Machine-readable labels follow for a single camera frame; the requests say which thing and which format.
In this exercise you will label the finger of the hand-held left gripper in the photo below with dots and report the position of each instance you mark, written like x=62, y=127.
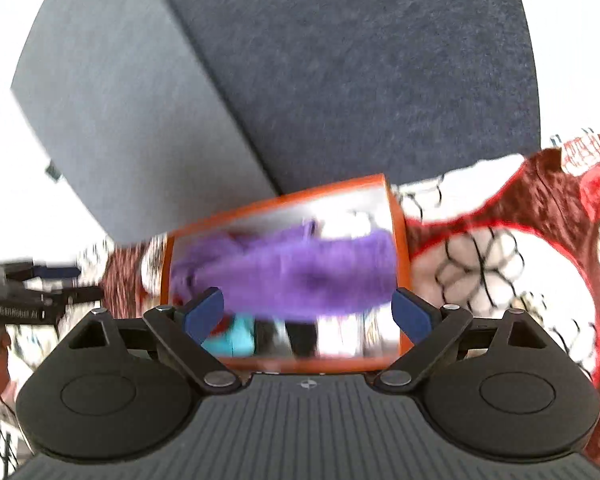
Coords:
x=55, y=272
x=75, y=294

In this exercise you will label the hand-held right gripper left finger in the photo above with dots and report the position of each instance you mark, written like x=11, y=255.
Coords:
x=205, y=315

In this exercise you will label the black cloth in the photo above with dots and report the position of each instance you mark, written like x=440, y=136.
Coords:
x=301, y=337

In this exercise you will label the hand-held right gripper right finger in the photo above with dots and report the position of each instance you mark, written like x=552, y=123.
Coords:
x=411, y=315

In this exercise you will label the purple cloth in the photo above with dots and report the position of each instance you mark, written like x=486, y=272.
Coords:
x=300, y=270

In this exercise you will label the small dark wall fixture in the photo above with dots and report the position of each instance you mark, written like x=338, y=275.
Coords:
x=53, y=170

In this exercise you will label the orange cardboard box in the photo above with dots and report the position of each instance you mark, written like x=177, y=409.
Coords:
x=330, y=200

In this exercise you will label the dark grey upholstered panel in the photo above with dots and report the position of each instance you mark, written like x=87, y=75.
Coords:
x=330, y=60

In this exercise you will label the teal tissue packet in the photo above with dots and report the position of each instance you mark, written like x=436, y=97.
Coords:
x=230, y=340

